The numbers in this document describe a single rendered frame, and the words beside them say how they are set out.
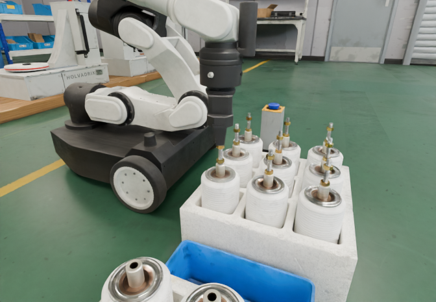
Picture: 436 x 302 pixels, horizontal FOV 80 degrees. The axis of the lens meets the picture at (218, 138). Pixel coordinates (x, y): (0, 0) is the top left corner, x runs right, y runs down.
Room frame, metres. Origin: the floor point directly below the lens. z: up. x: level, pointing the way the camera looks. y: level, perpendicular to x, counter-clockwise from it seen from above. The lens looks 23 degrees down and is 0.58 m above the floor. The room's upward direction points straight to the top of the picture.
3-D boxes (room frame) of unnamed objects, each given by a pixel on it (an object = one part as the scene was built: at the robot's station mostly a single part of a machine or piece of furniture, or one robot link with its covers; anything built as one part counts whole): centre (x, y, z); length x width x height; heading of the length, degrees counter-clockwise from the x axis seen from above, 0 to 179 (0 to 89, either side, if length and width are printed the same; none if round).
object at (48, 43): (4.97, 3.27, 0.36); 0.50 x 0.38 x 0.21; 69
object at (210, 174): (0.55, -0.01, 0.25); 0.08 x 0.08 x 0.01
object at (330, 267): (0.61, -0.16, 0.09); 0.39 x 0.39 x 0.18; 67
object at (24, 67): (2.18, 1.56, 0.29); 0.30 x 0.30 x 0.06
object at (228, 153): (0.66, -0.05, 0.25); 0.08 x 0.08 x 0.01
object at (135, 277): (0.26, 0.12, 0.26); 0.02 x 0.02 x 0.03
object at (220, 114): (0.55, 0.00, 0.46); 0.13 x 0.10 x 0.12; 179
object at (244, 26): (0.56, -0.02, 0.57); 0.11 x 0.11 x 0.11; 76
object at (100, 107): (1.09, 0.42, 0.28); 0.21 x 0.20 x 0.13; 68
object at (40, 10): (5.38, 3.12, 0.90); 0.50 x 0.38 x 0.21; 66
